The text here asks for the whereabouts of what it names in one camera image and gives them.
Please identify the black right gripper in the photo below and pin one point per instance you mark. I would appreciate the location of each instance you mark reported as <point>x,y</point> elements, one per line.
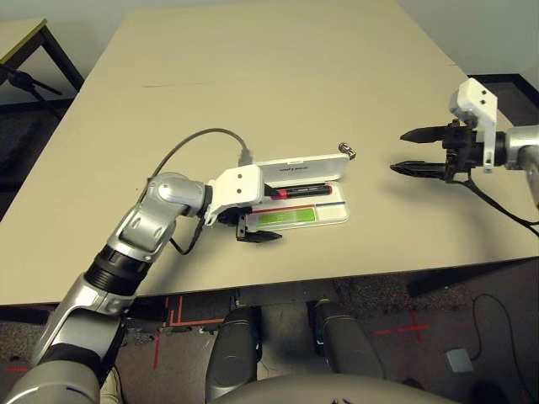
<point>461,145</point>

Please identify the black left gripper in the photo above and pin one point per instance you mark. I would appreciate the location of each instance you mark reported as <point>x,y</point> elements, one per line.
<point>229,216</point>

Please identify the green and white eraser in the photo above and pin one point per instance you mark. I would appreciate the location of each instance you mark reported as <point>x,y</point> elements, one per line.
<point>286,216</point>

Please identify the red and black marker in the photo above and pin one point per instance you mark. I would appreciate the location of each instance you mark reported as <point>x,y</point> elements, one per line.
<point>307,191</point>

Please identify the white plastic pencil case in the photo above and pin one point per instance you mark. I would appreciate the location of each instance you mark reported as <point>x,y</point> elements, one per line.
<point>311,168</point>

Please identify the small silver black clip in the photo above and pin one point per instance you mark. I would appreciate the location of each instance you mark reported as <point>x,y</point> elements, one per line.
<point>347,149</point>

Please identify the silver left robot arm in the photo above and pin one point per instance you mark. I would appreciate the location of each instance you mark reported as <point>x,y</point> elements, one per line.
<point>168,193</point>

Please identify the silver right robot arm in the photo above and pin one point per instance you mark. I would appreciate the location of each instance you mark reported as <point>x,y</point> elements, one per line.
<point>520,145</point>

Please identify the black table foot beam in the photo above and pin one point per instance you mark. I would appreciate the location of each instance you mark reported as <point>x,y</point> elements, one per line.
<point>425,286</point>

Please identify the grey robot left leg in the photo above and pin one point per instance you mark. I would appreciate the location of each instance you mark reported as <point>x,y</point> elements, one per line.
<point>233,353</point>

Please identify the grey robot leg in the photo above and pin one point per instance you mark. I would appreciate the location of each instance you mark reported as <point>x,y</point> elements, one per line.
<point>233,353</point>
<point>349,341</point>

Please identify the grey robot right leg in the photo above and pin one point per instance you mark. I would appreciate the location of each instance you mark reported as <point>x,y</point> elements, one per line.
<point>349,341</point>

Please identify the grey robot torso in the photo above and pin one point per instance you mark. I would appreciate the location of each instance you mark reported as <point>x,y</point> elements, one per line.
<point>328,391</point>

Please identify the grey square floor pedal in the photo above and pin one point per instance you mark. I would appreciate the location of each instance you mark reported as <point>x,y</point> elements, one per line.
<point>460,360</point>

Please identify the white bystander shoe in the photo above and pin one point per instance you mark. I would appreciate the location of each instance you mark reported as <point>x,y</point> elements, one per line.
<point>110,389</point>

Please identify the black tripod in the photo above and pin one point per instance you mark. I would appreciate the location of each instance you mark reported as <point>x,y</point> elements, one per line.
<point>25,80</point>

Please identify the short red tape strip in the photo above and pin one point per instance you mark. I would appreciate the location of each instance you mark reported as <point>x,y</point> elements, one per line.
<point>16,369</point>

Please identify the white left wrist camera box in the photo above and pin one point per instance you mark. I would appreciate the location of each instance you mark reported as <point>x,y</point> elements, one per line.
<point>240,185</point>

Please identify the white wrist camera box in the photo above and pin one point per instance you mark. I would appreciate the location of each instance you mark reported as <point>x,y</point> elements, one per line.
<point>240,185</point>
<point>476,94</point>

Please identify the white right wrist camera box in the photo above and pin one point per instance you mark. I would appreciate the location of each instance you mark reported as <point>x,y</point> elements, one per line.
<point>476,94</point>

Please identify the beige side table black frame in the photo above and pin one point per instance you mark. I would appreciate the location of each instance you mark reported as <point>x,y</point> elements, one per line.
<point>21,35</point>

